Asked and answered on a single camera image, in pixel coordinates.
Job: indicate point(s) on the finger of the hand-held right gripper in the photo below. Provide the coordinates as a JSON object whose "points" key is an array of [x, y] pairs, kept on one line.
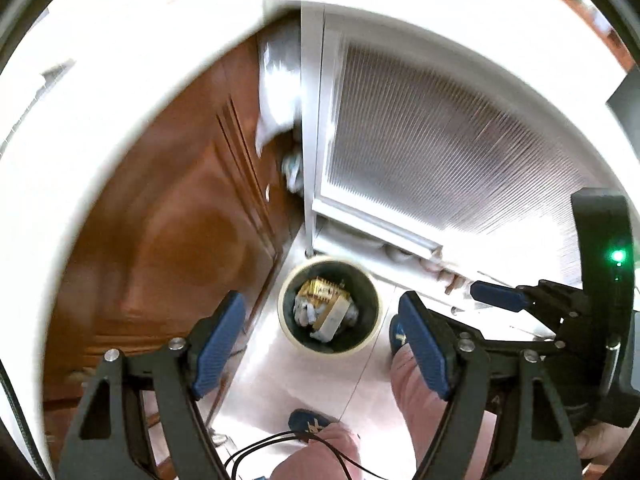
{"points": [[500, 296], [530, 349]]}

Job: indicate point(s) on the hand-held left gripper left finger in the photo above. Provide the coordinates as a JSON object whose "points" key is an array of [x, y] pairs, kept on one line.
{"points": [[220, 350]]}

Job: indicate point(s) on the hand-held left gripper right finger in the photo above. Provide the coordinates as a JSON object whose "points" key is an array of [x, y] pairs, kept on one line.
{"points": [[425, 350]]}

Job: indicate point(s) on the round trash bin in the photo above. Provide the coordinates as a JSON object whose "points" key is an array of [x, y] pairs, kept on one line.
{"points": [[292, 330]]}

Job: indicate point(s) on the yellow white carton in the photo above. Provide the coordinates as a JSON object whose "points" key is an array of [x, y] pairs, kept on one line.
{"points": [[332, 317]]}

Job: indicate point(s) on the yellow box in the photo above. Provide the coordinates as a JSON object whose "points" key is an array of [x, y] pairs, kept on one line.
{"points": [[320, 290]]}

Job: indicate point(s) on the person's right hand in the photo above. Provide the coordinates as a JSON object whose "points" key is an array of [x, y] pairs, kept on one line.
{"points": [[602, 444]]}

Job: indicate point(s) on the person's right shoe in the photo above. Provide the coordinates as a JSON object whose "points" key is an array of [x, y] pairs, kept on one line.
{"points": [[397, 335]]}

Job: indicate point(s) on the person's shoe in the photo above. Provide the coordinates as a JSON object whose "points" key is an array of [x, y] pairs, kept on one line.
{"points": [[312, 425], [397, 335]]}

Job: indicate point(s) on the person's right leg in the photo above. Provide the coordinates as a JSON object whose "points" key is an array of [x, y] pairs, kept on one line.
{"points": [[415, 410]]}

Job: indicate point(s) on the person's leg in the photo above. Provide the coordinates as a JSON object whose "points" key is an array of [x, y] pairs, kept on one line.
{"points": [[415, 410], [320, 460]]}

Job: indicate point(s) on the person's left shoe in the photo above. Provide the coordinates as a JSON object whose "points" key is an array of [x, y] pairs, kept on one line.
{"points": [[312, 425]]}

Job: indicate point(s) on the person's left leg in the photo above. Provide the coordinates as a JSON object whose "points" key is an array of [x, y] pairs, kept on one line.
{"points": [[320, 460]]}

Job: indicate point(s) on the brown wooden cabinet door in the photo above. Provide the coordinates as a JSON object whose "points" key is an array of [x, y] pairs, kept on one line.
{"points": [[165, 210]]}

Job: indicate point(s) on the white cabinet ribbed door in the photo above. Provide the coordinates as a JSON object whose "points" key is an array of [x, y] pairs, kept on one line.
{"points": [[425, 150]]}

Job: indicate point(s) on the grey refrigerator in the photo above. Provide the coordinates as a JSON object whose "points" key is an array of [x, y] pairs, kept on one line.
{"points": [[627, 100]]}

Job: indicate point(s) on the clear plastic bag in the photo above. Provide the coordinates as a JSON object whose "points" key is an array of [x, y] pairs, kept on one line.
{"points": [[277, 90]]}

